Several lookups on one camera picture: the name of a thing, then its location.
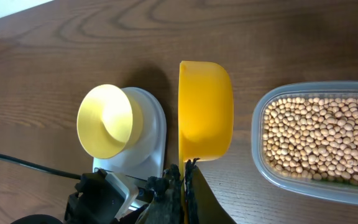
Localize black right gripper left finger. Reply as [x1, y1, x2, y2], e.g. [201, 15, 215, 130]
[136, 164, 184, 224]

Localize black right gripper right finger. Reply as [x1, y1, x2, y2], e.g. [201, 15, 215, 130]
[185, 158, 236, 224]

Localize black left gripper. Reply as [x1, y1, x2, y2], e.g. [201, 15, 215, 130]
[15, 169, 149, 224]

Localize yellow measuring scoop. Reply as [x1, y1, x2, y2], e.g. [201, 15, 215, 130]
[177, 60, 234, 224]

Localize white digital kitchen scale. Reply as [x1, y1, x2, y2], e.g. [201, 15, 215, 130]
[91, 86, 168, 210]

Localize pale yellow bowl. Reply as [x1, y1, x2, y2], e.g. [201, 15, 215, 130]
[76, 84, 144, 159]

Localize clear plastic container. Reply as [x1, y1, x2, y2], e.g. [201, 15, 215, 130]
[251, 81, 358, 205]

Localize soybeans in container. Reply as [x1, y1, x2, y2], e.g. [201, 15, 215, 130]
[262, 97, 358, 185]

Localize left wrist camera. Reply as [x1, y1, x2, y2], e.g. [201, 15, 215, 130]
[105, 172, 139, 219]

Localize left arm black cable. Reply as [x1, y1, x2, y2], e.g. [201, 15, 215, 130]
[0, 150, 83, 181]

